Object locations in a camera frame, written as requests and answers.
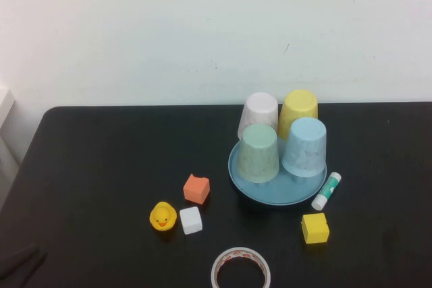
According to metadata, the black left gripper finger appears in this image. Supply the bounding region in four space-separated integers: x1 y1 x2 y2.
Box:
9 254 48 288
0 243 41 274

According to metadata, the blue plastic cup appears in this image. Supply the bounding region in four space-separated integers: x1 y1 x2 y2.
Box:
281 117 327 179

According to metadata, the green plastic cup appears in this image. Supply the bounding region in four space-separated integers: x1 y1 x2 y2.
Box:
236 123 281 183

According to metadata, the blue round cup stand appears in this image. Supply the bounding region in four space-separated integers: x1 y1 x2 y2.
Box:
227 138 329 206

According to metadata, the pale pink plastic cup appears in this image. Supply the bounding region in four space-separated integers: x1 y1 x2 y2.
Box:
237 92 279 140

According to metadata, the yellow plastic cup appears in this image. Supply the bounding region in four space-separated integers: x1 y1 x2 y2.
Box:
277 89 319 141

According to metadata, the yellow rubber duck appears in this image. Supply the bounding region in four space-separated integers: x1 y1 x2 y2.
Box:
148 201 178 233

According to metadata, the white foam cube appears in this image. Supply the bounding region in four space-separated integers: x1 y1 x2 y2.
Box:
179 206 204 236

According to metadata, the orange foam cube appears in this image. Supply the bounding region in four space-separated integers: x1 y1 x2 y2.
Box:
182 173 211 206

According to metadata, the clear tape roll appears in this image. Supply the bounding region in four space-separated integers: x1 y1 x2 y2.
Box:
211 246 272 288

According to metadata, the yellow foam cube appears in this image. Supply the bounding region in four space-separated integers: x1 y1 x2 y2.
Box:
300 212 331 245

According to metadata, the green white glue stick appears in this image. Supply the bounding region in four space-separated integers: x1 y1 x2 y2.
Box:
310 171 342 211

